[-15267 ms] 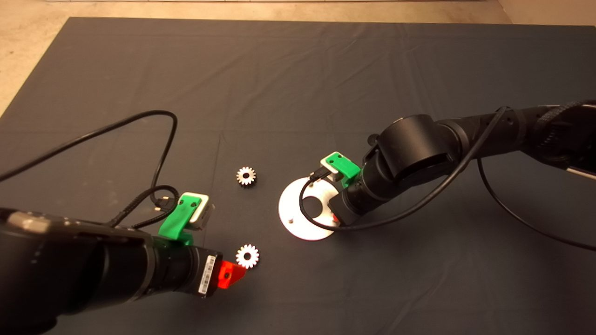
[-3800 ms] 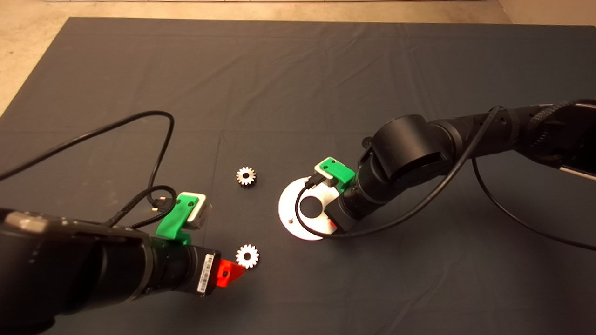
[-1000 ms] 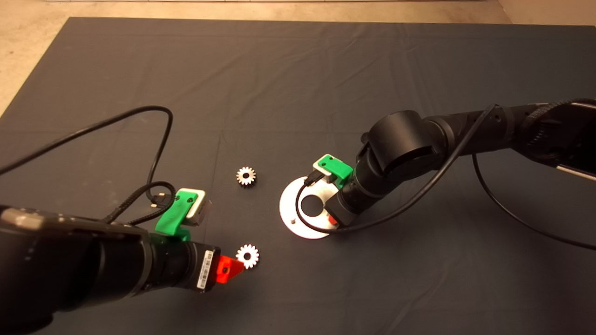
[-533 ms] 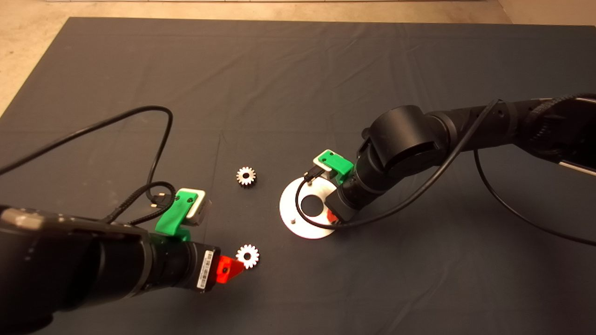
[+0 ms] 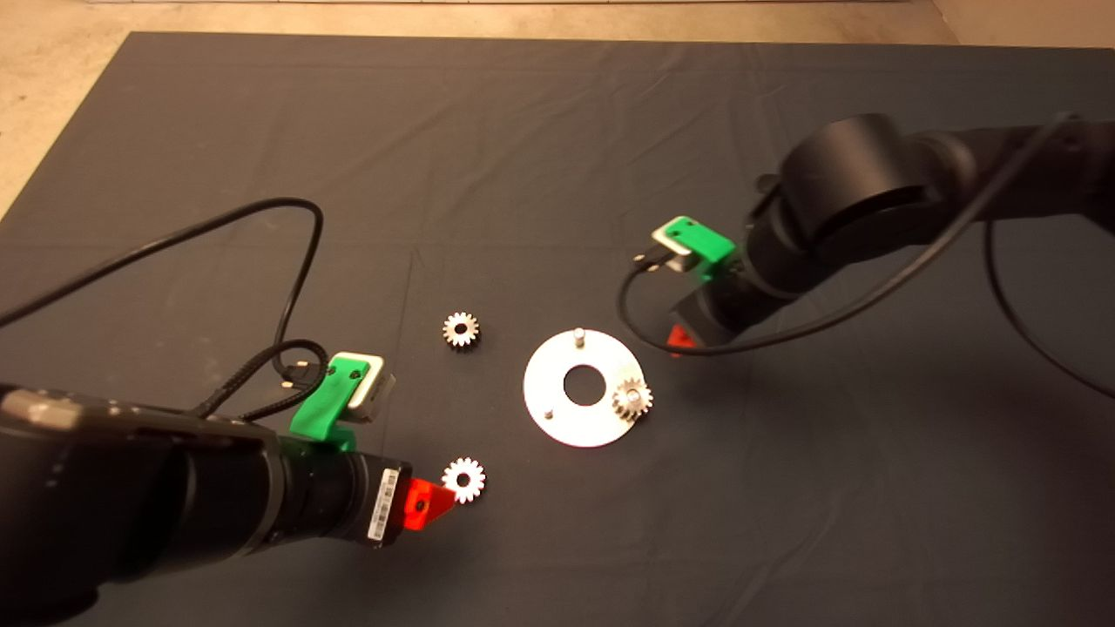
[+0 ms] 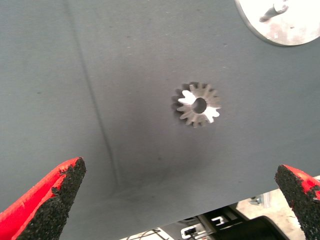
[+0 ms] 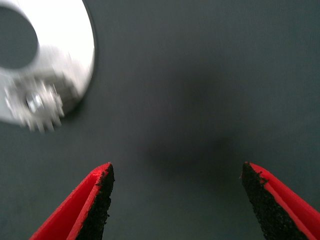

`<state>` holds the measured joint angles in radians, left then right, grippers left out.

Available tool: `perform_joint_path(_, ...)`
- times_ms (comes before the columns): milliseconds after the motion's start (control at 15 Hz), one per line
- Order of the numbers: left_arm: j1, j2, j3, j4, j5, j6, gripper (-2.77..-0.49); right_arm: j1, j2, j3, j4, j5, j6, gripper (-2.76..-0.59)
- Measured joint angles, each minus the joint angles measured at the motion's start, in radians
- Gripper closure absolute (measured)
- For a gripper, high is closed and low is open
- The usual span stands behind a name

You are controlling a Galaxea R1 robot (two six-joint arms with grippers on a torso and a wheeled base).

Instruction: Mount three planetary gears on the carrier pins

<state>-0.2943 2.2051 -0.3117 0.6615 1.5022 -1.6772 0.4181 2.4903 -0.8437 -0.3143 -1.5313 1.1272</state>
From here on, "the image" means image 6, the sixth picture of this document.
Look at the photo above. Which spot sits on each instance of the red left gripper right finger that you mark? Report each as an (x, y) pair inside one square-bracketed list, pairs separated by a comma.
[(305, 205)]

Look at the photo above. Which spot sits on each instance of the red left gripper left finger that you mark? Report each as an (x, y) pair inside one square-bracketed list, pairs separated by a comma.
[(30, 215)]

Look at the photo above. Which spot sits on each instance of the aluminium profile piece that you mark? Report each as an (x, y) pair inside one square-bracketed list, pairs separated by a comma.
[(265, 200)]

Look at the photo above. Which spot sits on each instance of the black cylindrical robot torso joint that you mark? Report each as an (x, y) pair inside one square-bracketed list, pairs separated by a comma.
[(265, 230)]

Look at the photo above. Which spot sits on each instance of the grey panel with port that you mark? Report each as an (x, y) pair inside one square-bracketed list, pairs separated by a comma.
[(200, 228)]

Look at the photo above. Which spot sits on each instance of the lower white gear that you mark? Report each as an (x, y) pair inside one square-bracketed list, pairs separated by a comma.
[(207, 95)]

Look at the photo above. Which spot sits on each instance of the dark grey table cloth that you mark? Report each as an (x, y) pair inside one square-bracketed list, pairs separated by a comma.
[(150, 62)]

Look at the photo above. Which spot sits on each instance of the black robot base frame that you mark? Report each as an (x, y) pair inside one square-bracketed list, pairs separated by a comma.
[(235, 217)]

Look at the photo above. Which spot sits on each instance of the white round base plate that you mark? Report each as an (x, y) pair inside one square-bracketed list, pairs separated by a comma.
[(295, 30)]

